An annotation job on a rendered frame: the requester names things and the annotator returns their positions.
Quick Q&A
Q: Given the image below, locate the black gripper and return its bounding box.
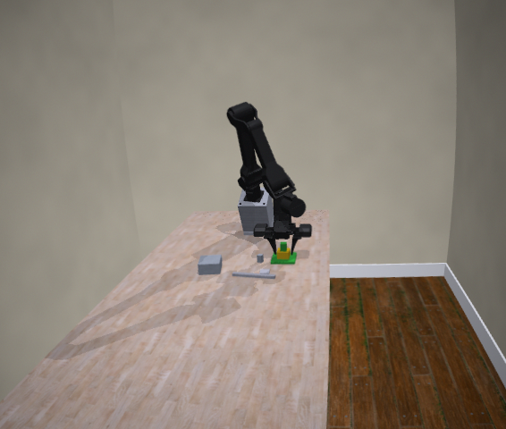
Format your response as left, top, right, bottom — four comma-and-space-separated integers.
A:
254, 211, 312, 255

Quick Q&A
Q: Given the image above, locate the yellow square nut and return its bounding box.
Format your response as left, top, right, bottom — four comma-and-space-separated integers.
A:
276, 248, 291, 259

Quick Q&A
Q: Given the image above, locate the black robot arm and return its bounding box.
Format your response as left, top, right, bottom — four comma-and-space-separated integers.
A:
226, 102, 306, 240

